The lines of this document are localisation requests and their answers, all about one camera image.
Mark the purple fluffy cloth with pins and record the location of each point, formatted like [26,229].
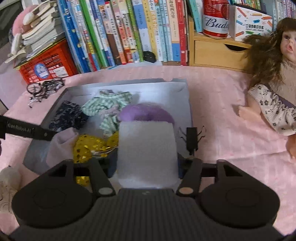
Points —
[143,113]

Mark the yellow sequin cloth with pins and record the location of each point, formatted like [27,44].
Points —
[87,146]

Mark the small black object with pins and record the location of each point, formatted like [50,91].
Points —
[148,56]

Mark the cream fluffy toy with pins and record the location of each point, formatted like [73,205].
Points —
[9,185]

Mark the black binder clip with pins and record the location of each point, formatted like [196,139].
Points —
[192,139]

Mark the red beer can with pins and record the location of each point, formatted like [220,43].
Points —
[216,20]

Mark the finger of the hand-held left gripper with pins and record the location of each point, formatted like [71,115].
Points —
[46,135]

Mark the white cardboard box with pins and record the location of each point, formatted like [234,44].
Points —
[161,92]

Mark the white printed pencil box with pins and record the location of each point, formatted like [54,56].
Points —
[249,25]

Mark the row of tall children's books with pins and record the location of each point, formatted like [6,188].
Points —
[129,30]

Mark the red plastic crate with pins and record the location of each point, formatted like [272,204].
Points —
[46,67]

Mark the miniature metal bicycle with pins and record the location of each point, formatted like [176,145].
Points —
[44,87]

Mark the stack of worn books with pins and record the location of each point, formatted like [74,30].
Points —
[39,30]

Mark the long-haired doll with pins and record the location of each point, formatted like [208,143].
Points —
[275,76]

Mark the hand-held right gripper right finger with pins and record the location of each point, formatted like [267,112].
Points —
[180,166]

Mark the pink plush toy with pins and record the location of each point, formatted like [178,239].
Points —
[20,25]

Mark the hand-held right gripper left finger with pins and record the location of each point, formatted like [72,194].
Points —
[112,163]

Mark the pale lilac cloth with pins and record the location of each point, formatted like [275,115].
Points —
[62,146]

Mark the wooden drawer box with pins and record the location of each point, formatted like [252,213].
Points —
[215,53]

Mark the green checked cloth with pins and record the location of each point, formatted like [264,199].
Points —
[104,104]

